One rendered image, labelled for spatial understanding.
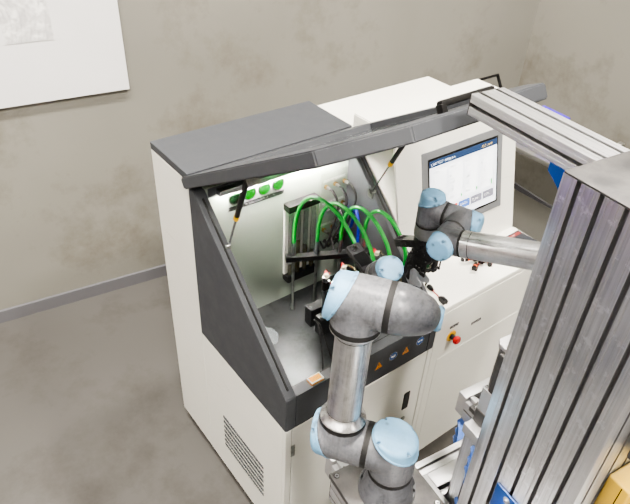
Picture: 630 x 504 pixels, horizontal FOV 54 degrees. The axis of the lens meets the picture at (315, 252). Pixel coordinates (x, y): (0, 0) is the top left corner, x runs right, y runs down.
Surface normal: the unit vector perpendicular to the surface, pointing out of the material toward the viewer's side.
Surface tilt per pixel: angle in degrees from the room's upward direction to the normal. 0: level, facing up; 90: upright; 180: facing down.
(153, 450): 0
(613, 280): 90
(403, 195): 76
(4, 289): 90
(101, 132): 90
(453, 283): 0
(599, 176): 0
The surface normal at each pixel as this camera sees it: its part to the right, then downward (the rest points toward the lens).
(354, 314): -0.28, 0.39
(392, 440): 0.17, -0.77
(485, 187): 0.59, 0.29
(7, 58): 0.49, 0.54
